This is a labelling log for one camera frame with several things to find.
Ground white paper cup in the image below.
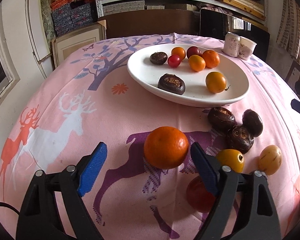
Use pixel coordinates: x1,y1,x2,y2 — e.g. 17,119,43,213
238,36,257,60

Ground small orange fruit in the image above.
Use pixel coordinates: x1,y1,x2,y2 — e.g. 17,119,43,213
171,47,186,60
189,55,206,72

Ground dark wooden chair right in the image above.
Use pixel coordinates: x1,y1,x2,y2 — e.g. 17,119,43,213
285,60,300,90

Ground yellow-green round fruit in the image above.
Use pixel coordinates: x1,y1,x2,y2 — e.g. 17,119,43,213
215,149,244,173

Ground pale yellow round fruit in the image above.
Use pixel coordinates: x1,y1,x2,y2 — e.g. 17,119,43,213
258,145,283,176

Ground white door panel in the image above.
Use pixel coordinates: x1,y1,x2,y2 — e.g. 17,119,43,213
25,0,53,79

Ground patterned curtain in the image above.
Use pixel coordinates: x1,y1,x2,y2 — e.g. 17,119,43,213
276,0,300,60

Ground white drink can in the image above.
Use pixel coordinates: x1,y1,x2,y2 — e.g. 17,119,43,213
222,32,241,57

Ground white oval plate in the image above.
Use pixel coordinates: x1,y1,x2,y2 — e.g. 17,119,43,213
127,44,249,108

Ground blue patterned storage boxes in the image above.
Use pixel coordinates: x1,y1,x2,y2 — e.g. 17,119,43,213
52,3,93,36

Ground small orange fruit back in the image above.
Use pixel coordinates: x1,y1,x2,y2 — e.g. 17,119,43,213
171,47,186,60

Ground yellow-orange round fruit front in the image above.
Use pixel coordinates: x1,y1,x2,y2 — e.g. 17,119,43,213
205,72,226,94

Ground large orange tangerine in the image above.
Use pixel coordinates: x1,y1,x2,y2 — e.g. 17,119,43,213
143,126,189,170

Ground dark wooden cabinet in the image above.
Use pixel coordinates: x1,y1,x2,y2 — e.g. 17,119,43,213
98,9,200,38

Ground small dark water chestnut hidden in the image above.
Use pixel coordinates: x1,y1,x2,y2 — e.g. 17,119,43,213
207,107,237,133

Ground red cherry tomato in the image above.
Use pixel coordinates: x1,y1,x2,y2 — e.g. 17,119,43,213
167,55,182,68

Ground dark water chestnut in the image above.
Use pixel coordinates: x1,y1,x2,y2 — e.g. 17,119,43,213
149,52,168,65
157,73,186,95
242,109,263,138
228,125,254,154

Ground dark red plum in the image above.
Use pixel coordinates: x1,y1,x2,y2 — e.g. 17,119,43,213
186,176,216,213

